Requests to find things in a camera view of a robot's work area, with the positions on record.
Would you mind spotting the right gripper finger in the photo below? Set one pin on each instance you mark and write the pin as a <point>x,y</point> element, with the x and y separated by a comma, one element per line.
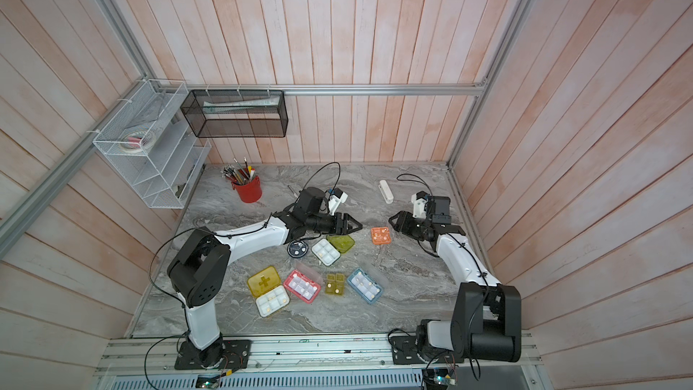
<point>401,217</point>
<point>403,227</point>

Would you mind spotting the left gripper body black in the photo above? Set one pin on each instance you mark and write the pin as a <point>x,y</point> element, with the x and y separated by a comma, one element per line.
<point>326,223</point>

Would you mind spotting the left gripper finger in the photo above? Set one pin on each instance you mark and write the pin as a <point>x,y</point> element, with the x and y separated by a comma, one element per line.
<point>350,222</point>
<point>350,230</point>

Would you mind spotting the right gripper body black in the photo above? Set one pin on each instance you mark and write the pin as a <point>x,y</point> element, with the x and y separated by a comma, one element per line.
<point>418,227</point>

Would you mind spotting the orange small pillbox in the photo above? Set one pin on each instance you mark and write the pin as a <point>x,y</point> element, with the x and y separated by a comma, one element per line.
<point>381,236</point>

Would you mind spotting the blue pillbox clear lid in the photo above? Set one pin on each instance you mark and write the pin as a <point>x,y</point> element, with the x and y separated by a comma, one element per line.
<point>365,286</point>

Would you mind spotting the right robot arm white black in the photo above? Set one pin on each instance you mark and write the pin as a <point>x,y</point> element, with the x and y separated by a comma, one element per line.
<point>486,323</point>

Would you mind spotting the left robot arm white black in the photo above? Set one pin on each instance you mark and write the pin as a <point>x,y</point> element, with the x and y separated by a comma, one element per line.
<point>198,270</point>

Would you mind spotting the green lid white pillbox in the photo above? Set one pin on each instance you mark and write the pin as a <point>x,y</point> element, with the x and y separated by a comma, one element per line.
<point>328,250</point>

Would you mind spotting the white rectangular case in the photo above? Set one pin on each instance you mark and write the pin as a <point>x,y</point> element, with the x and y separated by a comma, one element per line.
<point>386,192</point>

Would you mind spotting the round dark blue pillbox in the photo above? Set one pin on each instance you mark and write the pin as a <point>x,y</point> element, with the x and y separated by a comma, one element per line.
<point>298,249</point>

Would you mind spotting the small yellow transparent pillbox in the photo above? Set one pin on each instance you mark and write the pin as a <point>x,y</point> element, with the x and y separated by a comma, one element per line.
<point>335,284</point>

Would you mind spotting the red pen cup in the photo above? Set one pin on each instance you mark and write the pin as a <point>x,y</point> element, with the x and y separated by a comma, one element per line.
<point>250,192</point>

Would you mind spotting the pink pillbox clear lid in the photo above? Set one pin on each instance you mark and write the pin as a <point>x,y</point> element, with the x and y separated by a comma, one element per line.
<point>304,282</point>

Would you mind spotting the yellow lid white pillbox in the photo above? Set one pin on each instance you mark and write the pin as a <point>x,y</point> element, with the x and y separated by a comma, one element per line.
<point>268,291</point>

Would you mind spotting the tape roll on shelf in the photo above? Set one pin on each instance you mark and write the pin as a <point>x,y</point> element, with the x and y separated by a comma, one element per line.
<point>136,142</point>

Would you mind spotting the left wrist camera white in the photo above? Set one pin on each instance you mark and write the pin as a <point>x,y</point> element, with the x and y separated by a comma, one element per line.
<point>337,197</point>

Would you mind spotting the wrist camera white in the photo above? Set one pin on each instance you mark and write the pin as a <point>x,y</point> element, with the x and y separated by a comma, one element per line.
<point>419,201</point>
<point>337,197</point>

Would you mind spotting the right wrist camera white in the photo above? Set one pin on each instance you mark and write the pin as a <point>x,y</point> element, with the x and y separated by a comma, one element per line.
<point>419,201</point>

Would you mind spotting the brown handled screwdriver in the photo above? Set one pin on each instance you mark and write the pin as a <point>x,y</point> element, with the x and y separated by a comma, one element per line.
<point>292,190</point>

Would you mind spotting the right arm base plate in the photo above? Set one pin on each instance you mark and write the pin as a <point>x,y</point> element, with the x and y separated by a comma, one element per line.
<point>405,350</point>

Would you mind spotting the black mesh wall basket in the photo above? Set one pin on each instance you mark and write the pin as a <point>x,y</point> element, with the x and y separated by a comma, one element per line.
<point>236,113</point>

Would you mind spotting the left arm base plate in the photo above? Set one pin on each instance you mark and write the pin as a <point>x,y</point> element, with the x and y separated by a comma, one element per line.
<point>221,354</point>

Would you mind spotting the white wire shelf rack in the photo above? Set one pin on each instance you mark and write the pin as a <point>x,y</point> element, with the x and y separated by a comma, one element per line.
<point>164,176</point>

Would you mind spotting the aluminium front rail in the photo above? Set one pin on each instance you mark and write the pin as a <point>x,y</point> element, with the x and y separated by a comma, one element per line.
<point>264,354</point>

